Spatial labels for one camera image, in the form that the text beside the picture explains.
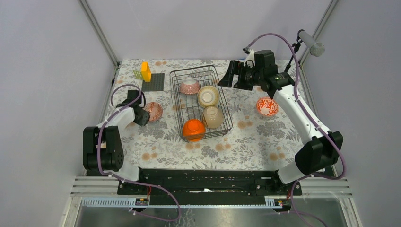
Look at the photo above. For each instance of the floral patterned table mat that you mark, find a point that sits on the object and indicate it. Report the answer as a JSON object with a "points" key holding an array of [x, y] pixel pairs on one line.
{"points": [[254, 142]]}

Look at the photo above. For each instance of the aluminium frame rail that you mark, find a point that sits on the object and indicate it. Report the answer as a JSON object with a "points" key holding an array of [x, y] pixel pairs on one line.
{"points": [[99, 32]]}

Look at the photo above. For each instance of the beige speckled bowl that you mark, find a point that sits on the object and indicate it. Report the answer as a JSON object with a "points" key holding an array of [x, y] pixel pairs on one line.
{"points": [[208, 96]]}

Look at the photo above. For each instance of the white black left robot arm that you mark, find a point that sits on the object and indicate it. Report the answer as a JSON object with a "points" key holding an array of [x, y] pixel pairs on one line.
{"points": [[102, 145]]}

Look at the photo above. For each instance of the green yellow grid plate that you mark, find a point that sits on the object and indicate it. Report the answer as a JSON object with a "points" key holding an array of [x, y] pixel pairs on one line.
{"points": [[138, 75]]}

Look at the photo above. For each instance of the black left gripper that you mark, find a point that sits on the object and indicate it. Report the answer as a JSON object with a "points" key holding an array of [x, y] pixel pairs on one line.
{"points": [[145, 117]]}

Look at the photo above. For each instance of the white bowl red floral pattern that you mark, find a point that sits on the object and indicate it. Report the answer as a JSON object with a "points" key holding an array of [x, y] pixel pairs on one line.
{"points": [[267, 107]]}

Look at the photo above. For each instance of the pink patterned bowl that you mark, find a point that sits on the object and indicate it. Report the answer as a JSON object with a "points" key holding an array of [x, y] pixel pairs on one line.
{"points": [[189, 86]]}

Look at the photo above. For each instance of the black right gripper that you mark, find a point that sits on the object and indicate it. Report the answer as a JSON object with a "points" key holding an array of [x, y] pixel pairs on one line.
{"points": [[234, 68]]}

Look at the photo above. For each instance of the orange glossy bowl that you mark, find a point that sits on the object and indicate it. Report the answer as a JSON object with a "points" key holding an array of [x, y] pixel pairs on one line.
{"points": [[194, 130]]}

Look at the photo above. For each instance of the beige bowl with leaf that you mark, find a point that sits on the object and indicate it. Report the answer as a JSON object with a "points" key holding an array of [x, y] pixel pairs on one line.
{"points": [[212, 117]]}

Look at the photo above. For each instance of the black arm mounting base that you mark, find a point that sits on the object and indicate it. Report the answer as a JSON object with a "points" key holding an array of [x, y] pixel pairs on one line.
{"points": [[163, 188]]}

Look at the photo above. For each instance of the blue zigzag orange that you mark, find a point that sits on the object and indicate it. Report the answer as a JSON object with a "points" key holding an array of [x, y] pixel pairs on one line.
{"points": [[155, 111]]}

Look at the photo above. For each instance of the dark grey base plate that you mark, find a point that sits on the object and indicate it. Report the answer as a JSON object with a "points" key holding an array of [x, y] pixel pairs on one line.
{"points": [[156, 83]]}

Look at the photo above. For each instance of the orange plastic block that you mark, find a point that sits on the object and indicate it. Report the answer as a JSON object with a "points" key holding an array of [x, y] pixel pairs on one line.
{"points": [[145, 72]]}

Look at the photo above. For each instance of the black wire dish rack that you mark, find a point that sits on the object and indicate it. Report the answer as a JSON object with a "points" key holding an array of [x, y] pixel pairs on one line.
{"points": [[187, 106]]}

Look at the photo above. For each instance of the silver microphone on black stand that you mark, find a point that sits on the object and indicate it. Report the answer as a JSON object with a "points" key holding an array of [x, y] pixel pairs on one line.
{"points": [[315, 48]]}

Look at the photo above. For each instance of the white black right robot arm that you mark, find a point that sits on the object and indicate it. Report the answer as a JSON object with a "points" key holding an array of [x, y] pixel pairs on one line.
{"points": [[320, 145]]}

